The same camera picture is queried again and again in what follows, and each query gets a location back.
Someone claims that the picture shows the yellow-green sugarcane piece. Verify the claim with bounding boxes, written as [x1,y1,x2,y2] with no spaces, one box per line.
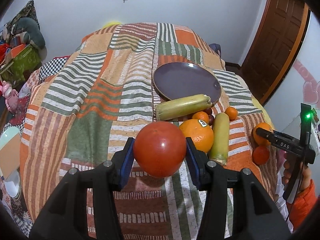
[155,94,212,121]
[208,113,229,166]

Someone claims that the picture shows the large orange with sticker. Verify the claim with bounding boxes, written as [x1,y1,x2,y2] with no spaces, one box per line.
[179,119,214,153]

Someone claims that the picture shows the red tomato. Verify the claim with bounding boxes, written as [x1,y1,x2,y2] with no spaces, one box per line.
[133,121,187,178]

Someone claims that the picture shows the right hand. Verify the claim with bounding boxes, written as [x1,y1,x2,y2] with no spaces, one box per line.
[281,158,313,193]

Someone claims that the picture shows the small mandarin lower right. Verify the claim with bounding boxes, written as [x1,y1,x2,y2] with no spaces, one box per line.
[252,145,270,165]

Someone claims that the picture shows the orange jacket sleeve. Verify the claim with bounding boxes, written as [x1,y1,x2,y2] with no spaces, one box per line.
[287,179,318,230]

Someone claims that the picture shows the dark red grape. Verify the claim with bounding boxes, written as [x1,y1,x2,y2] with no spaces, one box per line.
[203,108,213,115]
[208,115,214,126]

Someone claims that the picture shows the small mandarin near plate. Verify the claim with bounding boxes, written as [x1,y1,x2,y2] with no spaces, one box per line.
[192,111,209,124]

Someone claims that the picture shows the brown wooden door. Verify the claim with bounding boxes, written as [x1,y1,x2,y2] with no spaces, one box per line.
[241,0,310,105]

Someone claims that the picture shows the blue backpack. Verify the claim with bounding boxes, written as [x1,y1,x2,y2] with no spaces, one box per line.
[209,43,221,57]

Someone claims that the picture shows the pink plush toy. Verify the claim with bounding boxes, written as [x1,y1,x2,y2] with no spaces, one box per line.
[1,81,18,114]

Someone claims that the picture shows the purple ceramic plate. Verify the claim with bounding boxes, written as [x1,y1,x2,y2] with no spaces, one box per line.
[153,62,222,103]

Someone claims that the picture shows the striped patchwork blanket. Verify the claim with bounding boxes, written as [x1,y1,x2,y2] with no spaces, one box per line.
[20,23,277,239]

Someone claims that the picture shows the green cardboard box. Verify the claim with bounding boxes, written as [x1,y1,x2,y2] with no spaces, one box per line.
[1,44,41,87]

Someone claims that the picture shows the grey plush toy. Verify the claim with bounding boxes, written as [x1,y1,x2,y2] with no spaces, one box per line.
[11,17,46,50]

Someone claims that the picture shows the yellow hoop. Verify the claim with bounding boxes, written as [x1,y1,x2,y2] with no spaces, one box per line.
[102,21,121,28]

